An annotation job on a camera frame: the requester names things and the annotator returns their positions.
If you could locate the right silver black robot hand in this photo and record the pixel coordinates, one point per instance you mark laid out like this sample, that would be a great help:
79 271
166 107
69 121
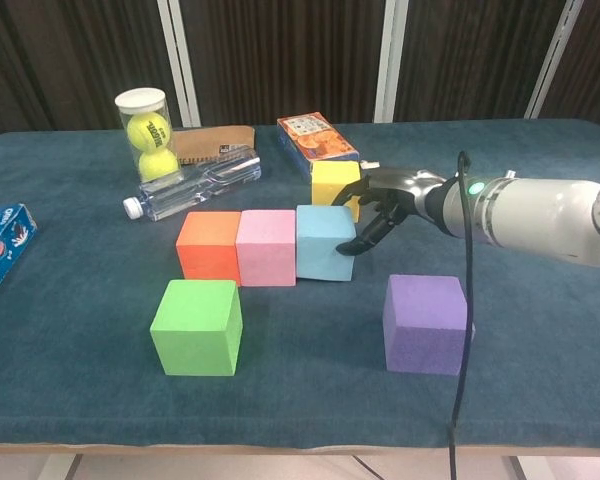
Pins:
405 187

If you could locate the yellow foam cube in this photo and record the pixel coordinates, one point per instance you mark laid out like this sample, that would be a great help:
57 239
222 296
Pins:
330 182

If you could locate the light blue foam cube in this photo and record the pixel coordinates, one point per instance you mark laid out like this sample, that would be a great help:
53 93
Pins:
320 245

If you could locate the purple foam cube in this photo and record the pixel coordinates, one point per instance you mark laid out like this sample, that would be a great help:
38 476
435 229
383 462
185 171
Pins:
420 330

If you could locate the pink foam cube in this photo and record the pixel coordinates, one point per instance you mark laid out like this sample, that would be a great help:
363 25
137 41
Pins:
265 250

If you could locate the orange foam cube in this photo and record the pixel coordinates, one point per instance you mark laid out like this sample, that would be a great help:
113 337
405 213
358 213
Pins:
207 255

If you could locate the green foam cube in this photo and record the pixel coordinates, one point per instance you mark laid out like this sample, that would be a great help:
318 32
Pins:
195 330

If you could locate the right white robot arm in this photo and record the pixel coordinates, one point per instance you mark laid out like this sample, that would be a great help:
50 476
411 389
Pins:
540 215

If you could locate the small white eraser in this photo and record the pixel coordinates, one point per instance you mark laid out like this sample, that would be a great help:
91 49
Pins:
370 164

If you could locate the orange blue cracker box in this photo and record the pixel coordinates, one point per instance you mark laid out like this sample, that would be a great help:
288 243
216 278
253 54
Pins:
315 142

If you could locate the clear plastic water bottle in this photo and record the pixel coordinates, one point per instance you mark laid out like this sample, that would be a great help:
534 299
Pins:
205 182

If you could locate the brown cardboard packet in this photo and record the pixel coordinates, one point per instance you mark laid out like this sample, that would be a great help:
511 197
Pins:
210 140

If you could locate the teal table cloth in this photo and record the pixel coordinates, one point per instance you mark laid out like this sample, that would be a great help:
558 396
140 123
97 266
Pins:
300 410

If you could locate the yellow tennis ball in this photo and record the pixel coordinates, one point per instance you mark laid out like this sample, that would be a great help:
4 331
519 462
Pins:
147 131
157 166

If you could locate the clear tennis ball tube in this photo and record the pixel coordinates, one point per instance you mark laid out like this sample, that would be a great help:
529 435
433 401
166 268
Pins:
140 100

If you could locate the blue Oreo cookie box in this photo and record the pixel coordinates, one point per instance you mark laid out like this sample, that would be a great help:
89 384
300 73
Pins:
0 250

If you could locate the white metal frame post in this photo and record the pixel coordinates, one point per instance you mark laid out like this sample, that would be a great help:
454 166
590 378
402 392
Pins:
555 55
390 60
182 60

